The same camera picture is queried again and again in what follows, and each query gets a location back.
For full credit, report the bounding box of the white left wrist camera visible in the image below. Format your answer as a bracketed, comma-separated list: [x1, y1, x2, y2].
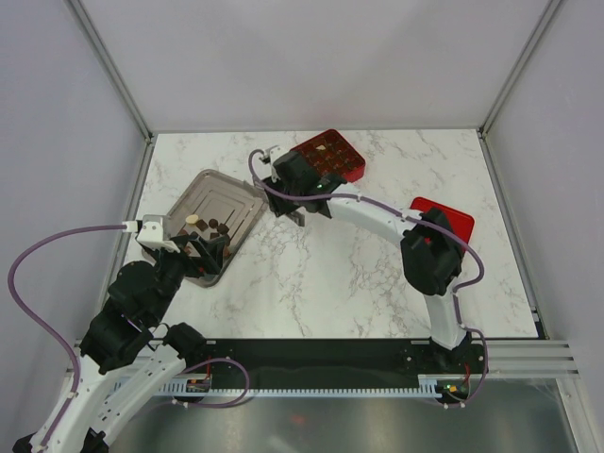
[122, 214, 180, 253]

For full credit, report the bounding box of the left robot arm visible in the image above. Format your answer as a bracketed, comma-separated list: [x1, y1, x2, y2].
[12, 232, 229, 452]

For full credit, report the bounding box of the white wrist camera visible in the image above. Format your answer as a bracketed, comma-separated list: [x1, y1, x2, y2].
[260, 145, 282, 165]
[122, 214, 180, 253]

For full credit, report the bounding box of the red box lid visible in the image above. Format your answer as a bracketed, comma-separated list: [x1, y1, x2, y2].
[410, 196, 476, 270]

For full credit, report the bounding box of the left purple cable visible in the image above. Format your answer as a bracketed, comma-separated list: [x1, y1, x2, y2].
[8, 224, 128, 445]

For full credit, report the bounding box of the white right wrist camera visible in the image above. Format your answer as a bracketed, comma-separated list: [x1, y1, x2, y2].
[260, 145, 282, 165]

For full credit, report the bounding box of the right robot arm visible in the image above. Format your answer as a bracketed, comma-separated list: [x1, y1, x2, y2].
[256, 150, 471, 373]

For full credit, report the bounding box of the stainless steel tray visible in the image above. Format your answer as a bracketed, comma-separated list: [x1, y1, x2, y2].
[166, 170, 266, 288]

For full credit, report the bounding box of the white cable duct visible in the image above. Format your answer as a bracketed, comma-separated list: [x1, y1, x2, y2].
[79, 373, 473, 402]

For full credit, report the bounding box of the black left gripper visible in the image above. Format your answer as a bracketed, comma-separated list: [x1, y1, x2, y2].
[148, 233, 227, 322]

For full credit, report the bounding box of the round white chocolate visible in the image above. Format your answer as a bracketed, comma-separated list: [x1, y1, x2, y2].
[186, 214, 199, 225]

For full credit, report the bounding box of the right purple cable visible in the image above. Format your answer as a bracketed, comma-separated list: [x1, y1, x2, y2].
[248, 148, 487, 411]

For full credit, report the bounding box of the aluminium frame rail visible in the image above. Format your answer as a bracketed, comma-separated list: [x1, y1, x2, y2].
[480, 339, 581, 378]

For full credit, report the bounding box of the red chocolate box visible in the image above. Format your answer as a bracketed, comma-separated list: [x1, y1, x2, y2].
[293, 129, 366, 183]

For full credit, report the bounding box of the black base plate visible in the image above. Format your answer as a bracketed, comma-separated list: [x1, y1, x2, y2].
[198, 339, 485, 391]

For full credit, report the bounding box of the purple cable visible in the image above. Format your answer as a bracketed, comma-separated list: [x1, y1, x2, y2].
[8, 224, 128, 445]
[248, 148, 487, 411]

